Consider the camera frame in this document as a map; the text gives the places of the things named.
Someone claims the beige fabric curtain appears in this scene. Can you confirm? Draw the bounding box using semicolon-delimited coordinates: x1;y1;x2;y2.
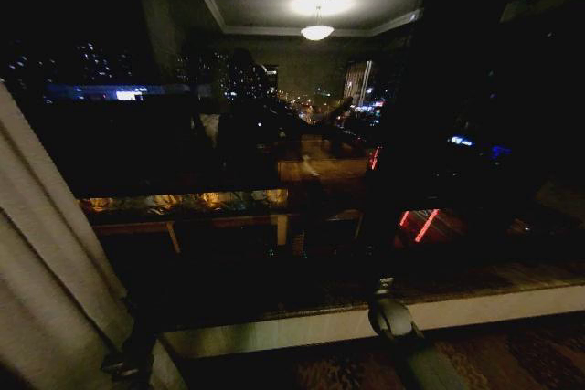
0;79;186;390

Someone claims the wooden balcony railing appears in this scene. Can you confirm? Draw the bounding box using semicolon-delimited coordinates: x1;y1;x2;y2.
78;188;367;255

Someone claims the round pendant ceiling lamp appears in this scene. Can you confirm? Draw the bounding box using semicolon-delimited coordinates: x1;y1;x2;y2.
300;5;335;42

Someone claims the pale window sill ledge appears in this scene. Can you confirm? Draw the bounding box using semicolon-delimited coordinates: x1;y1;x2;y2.
159;286;585;360

